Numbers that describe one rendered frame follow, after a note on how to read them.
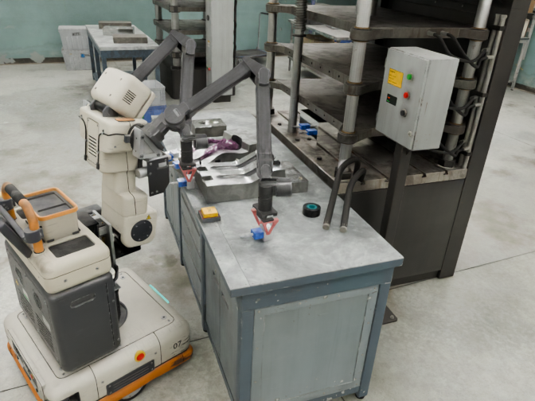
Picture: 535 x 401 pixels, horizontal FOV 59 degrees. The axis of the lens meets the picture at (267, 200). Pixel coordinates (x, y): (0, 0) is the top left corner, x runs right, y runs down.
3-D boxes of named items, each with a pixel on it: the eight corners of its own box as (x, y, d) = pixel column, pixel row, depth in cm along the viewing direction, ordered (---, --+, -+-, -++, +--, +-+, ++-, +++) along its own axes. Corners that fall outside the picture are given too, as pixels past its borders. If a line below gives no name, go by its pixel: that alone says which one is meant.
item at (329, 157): (337, 194, 246) (338, 181, 242) (256, 118, 353) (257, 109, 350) (465, 177, 273) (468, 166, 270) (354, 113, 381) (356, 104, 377)
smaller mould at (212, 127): (195, 138, 288) (194, 127, 285) (190, 130, 301) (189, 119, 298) (226, 135, 295) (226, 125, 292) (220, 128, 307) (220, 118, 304)
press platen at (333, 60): (348, 125, 228) (353, 85, 219) (260, 68, 335) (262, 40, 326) (483, 115, 255) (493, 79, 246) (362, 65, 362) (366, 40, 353)
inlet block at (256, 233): (241, 246, 184) (242, 234, 181) (237, 239, 188) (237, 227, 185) (271, 239, 189) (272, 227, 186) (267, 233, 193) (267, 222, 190)
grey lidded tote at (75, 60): (64, 71, 768) (61, 51, 753) (64, 66, 803) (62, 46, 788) (103, 70, 788) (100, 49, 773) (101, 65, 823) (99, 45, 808)
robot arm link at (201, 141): (178, 126, 221) (181, 123, 213) (202, 124, 225) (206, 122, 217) (181, 152, 222) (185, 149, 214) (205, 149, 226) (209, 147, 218)
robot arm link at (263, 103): (253, 79, 193) (256, 67, 182) (267, 79, 193) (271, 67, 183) (255, 181, 185) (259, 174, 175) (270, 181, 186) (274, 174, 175)
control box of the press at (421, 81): (369, 333, 257) (422, 60, 190) (342, 299, 283) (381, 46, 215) (402, 325, 265) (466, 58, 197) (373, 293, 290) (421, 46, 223)
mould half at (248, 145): (186, 178, 236) (185, 158, 231) (163, 161, 254) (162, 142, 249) (266, 159, 264) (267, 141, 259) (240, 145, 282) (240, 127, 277)
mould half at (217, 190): (207, 204, 213) (206, 177, 207) (195, 180, 235) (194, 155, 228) (307, 192, 229) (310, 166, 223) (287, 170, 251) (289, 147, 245)
